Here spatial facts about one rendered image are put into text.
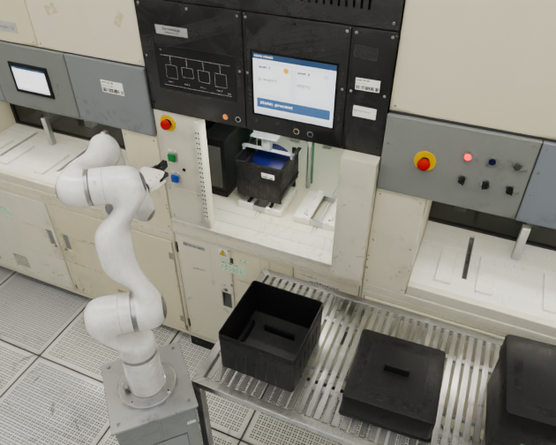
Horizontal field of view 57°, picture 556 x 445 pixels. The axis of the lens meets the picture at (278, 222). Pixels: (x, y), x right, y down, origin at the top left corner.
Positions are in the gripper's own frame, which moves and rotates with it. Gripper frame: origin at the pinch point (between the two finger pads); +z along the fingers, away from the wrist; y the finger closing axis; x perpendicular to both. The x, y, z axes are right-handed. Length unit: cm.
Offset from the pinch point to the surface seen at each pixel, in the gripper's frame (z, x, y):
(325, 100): 6, 36, 62
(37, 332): -21, -120, -88
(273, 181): 26.5, -14.5, 35.3
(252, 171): 26.5, -12.0, 25.9
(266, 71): 6, 42, 42
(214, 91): 6.4, 32.2, 22.2
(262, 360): -46, -32, 63
